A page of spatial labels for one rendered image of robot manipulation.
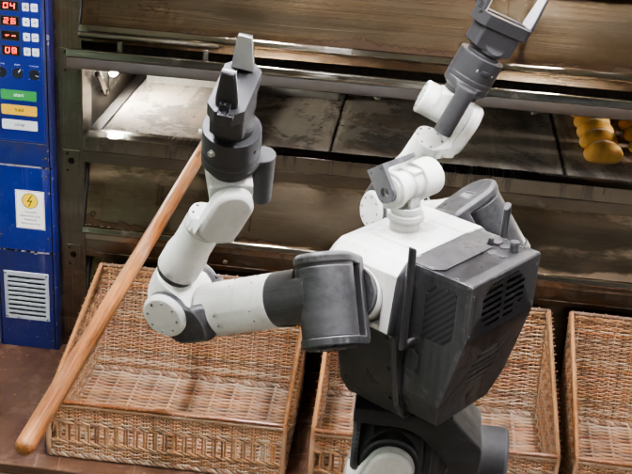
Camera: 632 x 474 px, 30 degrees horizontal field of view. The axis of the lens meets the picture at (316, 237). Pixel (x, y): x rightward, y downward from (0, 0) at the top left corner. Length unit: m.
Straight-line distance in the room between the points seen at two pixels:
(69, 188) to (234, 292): 1.22
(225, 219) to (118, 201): 1.25
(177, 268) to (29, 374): 1.27
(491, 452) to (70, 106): 1.41
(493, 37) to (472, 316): 0.58
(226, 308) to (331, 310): 0.19
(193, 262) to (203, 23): 1.02
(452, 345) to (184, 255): 0.45
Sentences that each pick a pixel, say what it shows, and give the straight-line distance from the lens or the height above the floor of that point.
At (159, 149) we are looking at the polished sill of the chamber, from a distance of 2.95.
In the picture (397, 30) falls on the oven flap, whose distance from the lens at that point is 2.77.
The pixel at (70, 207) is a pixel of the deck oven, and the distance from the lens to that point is 3.07.
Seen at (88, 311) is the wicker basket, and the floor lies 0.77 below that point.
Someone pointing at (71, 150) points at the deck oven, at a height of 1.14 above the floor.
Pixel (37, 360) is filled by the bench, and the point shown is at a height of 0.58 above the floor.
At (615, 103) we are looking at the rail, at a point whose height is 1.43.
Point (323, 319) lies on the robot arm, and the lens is 1.80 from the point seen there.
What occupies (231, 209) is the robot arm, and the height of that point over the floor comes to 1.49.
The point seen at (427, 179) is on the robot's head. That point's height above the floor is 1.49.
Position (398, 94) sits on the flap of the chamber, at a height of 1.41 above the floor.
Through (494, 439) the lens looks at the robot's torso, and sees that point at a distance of 2.16.
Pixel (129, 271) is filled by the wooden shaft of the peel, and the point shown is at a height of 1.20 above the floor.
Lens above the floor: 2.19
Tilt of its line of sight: 24 degrees down
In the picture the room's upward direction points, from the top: 4 degrees clockwise
